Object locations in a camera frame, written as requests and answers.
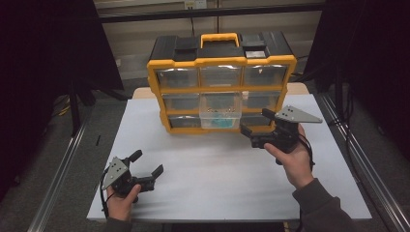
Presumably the black floor cable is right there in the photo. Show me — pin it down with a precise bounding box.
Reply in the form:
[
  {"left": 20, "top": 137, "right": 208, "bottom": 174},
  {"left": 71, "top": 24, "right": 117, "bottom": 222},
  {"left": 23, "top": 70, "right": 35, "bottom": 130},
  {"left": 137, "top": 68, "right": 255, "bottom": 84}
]
[{"left": 327, "top": 81, "right": 357, "bottom": 168}]

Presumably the metal floor rail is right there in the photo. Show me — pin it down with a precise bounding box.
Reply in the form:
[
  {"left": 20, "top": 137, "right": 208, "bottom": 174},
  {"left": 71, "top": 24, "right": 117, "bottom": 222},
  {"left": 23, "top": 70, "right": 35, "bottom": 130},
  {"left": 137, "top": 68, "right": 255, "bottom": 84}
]
[
  {"left": 26, "top": 105, "right": 94, "bottom": 232},
  {"left": 317, "top": 92, "right": 410, "bottom": 232}
]

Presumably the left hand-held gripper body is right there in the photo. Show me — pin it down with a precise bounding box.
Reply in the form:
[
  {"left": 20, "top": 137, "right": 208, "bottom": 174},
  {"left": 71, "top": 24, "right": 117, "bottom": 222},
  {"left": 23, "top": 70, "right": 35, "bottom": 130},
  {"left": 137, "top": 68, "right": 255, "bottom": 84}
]
[{"left": 102, "top": 156, "right": 157, "bottom": 205}]

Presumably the clear plastic drawer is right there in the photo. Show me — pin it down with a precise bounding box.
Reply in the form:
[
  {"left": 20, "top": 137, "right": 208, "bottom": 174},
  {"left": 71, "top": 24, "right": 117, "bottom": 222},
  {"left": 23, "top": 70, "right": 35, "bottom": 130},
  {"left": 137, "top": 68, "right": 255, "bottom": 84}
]
[{"left": 198, "top": 91, "right": 243, "bottom": 131}]

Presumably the yellow floor cable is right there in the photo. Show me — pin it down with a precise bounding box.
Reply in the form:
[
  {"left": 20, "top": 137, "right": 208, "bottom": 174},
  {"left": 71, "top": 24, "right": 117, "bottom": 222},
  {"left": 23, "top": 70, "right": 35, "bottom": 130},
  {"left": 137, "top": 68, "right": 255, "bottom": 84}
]
[{"left": 56, "top": 96, "right": 73, "bottom": 118}]

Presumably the black horizontal bar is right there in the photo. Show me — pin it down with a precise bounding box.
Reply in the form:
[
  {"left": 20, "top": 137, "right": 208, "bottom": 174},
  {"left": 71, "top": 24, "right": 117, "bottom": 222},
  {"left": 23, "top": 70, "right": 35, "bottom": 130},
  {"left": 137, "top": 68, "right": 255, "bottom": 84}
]
[{"left": 97, "top": 2, "right": 326, "bottom": 24}]

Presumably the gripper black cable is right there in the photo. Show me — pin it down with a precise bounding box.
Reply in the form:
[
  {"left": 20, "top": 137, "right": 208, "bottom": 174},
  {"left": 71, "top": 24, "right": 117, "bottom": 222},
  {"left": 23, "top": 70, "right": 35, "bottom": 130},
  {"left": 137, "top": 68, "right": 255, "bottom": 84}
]
[
  {"left": 100, "top": 167, "right": 111, "bottom": 220},
  {"left": 298, "top": 132, "right": 316, "bottom": 172}
]

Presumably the white wall outlet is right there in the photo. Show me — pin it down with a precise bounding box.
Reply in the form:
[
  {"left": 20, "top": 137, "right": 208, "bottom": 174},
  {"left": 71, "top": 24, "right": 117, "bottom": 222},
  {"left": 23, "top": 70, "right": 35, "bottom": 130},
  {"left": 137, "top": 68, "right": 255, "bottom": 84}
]
[{"left": 184, "top": 0, "right": 208, "bottom": 11}]

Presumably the person's left hand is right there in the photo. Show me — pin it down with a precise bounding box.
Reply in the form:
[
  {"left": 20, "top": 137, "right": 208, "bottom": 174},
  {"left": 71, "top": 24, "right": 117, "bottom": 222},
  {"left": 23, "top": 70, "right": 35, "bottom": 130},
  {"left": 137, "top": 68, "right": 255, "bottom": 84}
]
[{"left": 105, "top": 184, "right": 142, "bottom": 222}]

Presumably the yellow black drawer organizer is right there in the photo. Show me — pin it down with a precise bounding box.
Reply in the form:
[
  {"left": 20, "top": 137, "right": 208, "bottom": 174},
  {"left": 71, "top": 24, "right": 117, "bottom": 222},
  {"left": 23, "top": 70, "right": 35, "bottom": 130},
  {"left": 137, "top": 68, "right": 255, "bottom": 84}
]
[{"left": 146, "top": 31, "right": 298, "bottom": 135}]

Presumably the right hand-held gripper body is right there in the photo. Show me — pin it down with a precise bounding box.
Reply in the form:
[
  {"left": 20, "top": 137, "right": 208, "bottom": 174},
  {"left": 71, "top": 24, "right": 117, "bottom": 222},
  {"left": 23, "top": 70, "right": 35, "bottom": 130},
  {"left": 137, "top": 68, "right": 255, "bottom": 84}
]
[{"left": 250, "top": 104, "right": 324, "bottom": 155}]

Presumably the black curtain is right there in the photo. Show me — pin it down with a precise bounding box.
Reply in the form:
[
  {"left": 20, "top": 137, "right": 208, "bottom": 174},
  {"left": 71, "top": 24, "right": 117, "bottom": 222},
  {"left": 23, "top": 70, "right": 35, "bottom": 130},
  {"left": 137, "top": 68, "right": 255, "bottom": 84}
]
[
  {"left": 303, "top": 0, "right": 410, "bottom": 160},
  {"left": 0, "top": 0, "right": 126, "bottom": 202}
]

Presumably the person's right hand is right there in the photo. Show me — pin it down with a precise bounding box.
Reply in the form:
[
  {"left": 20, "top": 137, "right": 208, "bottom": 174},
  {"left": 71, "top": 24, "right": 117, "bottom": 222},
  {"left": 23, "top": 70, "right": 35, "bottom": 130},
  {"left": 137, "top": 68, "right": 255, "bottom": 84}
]
[{"left": 263, "top": 124, "right": 316, "bottom": 190}]

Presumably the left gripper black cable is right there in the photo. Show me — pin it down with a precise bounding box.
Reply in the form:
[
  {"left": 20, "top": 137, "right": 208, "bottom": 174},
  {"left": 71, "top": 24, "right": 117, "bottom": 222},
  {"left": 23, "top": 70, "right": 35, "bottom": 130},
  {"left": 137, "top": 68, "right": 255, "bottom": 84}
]
[{"left": 100, "top": 167, "right": 111, "bottom": 220}]

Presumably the black metal stand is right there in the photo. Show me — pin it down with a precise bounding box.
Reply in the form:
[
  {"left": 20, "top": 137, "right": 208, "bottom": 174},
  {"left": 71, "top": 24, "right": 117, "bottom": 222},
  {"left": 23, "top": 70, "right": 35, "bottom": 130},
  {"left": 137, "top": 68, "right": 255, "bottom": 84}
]
[{"left": 68, "top": 78, "right": 98, "bottom": 138}]

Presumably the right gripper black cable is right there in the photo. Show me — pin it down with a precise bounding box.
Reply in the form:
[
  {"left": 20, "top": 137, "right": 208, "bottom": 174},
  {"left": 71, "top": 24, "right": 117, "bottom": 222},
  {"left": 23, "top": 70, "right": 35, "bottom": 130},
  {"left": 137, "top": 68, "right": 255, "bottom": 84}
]
[{"left": 298, "top": 132, "right": 316, "bottom": 172}]

